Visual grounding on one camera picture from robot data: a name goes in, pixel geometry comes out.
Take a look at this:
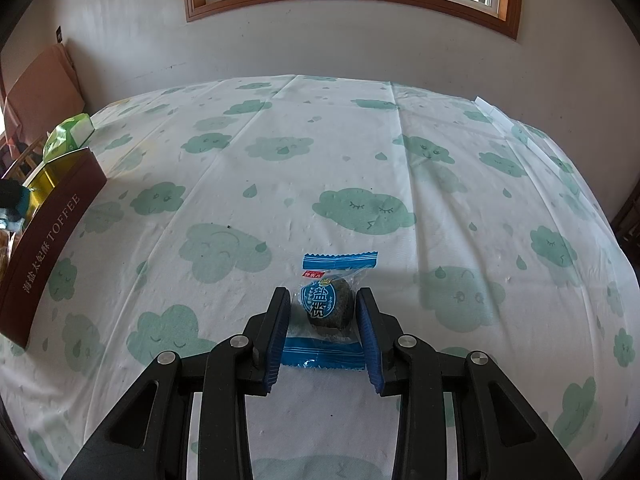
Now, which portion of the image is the light wooden chair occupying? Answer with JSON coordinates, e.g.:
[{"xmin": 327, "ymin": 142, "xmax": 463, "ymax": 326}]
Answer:
[{"xmin": 0, "ymin": 130, "xmax": 51, "ymax": 181}]

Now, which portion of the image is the green tissue pack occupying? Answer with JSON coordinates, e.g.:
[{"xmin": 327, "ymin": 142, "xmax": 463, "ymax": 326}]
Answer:
[{"xmin": 42, "ymin": 114, "xmax": 95, "ymax": 163}]

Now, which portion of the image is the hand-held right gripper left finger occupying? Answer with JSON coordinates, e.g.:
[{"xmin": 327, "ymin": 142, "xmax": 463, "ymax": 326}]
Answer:
[{"xmin": 62, "ymin": 286, "xmax": 292, "ymax": 480}]

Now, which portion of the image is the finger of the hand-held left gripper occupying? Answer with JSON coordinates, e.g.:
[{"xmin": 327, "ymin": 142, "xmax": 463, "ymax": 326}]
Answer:
[{"xmin": 0, "ymin": 180, "xmax": 31, "ymax": 226}]

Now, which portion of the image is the brown gold-lined tin box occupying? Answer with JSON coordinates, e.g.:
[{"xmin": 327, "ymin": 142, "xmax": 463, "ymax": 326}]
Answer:
[{"xmin": 0, "ymin": 147, "xmax": 108, "ymax": 350}]

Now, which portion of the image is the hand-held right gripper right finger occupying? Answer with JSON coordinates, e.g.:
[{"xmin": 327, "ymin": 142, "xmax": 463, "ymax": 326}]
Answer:
[{"xmin": 354, "ymin": 287, "xmax": 583, "ymax": 480}]

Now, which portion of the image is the blue-wrapped dark ball snack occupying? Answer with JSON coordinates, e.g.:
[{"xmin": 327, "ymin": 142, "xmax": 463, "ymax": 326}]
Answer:
[{"xmin": 280, "ymin": 250, "xmax": 378, "ymax": 371}]

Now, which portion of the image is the dark wooden furniture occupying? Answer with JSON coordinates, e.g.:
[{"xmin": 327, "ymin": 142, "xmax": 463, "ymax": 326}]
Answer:
[{"xmin": 607, "ymin": 195, "xmax": 640, "ymax": 251}]

